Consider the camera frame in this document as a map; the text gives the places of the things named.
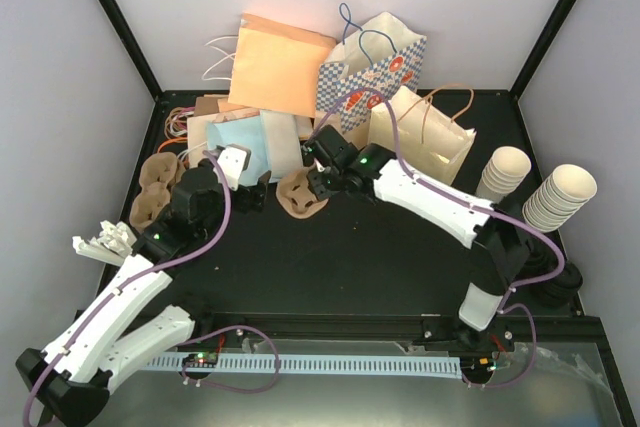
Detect light blue cable duct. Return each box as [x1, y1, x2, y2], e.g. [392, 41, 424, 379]
[144, 350, 462, 380]

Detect brown pulp cup carrier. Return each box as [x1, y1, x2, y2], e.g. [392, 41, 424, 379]
[276, 167, 329, 220]

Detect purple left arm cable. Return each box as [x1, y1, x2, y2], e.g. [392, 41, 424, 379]
[24, 151, 281, 423]

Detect light blue paper bag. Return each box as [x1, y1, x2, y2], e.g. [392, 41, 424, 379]
[206, 110, 303, 186]

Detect beige kraft paper bag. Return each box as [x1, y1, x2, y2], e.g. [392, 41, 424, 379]
[368, 85, 476, 185]

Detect blue checkered paper bag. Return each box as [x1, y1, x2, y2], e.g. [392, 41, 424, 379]
[314, 3, 427, 147]

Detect short white cup stack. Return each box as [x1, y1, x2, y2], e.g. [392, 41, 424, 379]
[475, 146, 531, 202]

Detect black frame post left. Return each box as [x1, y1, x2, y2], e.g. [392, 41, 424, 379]
[98, 0, 163, 101]

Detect tall white cup stack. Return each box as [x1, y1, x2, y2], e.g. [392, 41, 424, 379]
[522, 164, 597, 233]

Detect black cup lid stack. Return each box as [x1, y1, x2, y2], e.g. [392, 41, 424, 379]
[522, 241, 583, 308]

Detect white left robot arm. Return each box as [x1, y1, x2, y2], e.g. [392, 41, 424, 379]
[16, 161, 268, 426]

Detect flat brown paper bags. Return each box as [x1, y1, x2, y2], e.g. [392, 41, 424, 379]
[187, 94, 317, 168]

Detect black frame post right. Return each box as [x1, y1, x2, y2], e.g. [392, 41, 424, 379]
[509, 0, 578, 100]

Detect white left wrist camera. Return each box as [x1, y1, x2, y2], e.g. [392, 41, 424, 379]
[217, 145, 251, 191]

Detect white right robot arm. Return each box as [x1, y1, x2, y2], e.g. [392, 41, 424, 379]
[301, 125, 533, 351]

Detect brown pulp carrier stack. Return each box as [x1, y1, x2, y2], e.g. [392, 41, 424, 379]
[129, 152, 186, 233]

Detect black frame post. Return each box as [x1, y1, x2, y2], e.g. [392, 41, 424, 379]
[98, 0, 163, 101]
[509, 0, 578, 100]

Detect orange paper bag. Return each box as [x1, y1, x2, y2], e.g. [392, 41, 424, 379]
[229, 13, 336, 118]

